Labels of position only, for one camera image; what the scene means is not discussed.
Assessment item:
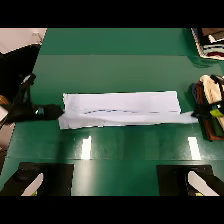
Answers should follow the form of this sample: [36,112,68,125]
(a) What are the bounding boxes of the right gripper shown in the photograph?
[192,103,215,119]

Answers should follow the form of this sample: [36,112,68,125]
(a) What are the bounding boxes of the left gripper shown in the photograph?
[42,103,65,121]

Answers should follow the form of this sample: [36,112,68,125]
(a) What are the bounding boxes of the white shirt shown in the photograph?
[58,90,200,131]

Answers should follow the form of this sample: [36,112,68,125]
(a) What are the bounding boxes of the cream garment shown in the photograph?
[199,74,222,105]

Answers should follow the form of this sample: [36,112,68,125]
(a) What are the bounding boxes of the heap of clothes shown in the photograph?
[190,27,224,62]

